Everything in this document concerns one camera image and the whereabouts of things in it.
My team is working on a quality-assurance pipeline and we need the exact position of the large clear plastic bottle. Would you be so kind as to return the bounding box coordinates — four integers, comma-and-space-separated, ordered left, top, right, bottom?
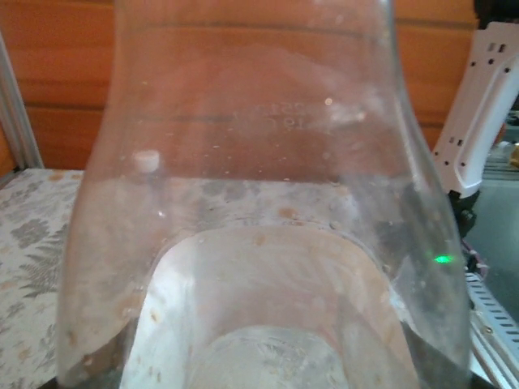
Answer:
54, 0, 474, 389

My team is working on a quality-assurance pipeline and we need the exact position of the aluminium frame post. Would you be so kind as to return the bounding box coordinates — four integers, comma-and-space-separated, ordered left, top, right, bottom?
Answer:
0, 30, 45, 171

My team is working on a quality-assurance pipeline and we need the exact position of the small clear plastic bottle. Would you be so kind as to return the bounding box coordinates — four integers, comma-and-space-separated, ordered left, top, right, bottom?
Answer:
135, 169, 169, 228

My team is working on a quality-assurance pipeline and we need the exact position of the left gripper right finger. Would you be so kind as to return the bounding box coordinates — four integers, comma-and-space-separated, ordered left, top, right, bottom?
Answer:
405, 327, 487, 389

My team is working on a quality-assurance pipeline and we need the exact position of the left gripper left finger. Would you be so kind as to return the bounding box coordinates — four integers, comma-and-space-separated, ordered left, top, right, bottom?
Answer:
48, 370, 127, 389

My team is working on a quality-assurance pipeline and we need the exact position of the grey metal sheet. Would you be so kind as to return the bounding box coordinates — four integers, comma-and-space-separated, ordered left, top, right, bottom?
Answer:
474, 177, 519, 293

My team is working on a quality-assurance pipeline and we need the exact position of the floral patterned tablecloth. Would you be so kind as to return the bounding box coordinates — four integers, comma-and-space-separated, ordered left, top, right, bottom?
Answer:
0, 168, 459, 389

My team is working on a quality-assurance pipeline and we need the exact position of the small white bottle cap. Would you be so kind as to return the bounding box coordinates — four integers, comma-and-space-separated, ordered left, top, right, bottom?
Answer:
132, 148, 161, 173

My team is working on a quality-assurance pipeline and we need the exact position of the grey slotted cable duct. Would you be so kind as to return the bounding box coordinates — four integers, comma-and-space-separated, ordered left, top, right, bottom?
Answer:
464, 271, 519, 389

